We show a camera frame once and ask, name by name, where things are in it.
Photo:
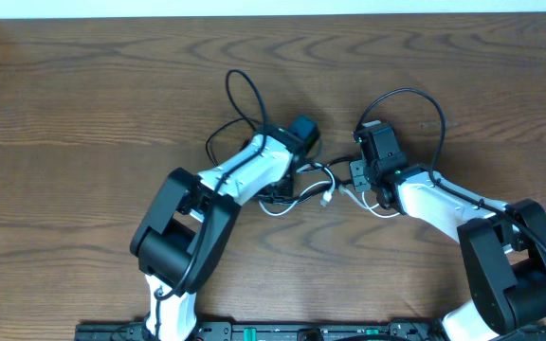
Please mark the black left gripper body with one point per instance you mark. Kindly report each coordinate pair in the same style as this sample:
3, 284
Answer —
282, 193

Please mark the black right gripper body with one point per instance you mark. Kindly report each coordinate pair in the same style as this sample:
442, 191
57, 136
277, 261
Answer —
360, 178

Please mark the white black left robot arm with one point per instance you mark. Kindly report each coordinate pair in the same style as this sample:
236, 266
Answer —
186, 228

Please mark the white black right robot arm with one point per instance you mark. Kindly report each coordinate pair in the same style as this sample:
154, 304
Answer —
503, 246

